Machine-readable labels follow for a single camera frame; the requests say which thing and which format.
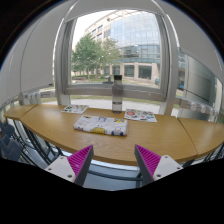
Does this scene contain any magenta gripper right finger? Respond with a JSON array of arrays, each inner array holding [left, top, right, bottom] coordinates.
[[134, 145, 182, 185]]

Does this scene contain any left colourful sticker sheet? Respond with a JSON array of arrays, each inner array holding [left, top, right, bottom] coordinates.
[[62, 105, 88, 114]]

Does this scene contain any colourful sticker sheet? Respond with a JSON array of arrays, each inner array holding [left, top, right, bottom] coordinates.
[[62, 105, 88, 114], [125, 109, 157, 122]]

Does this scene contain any grey window frame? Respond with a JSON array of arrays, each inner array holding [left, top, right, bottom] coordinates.
[[54, 9, 178, 115]]

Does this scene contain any dark blue chair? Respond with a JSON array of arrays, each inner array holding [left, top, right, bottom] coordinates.
[[0, 135, 22, 162], [0, 120, 15, 137]]

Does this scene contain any clear water bottle black lid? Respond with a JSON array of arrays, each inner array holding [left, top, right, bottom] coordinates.
[[112, 75, 123, 113]]

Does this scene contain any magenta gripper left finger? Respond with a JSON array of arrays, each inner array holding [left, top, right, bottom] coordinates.
[[46, 145, 94, 186]]

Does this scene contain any right colourful sticker sheet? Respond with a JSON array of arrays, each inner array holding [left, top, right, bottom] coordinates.
[[125, 109, 157, 122]]

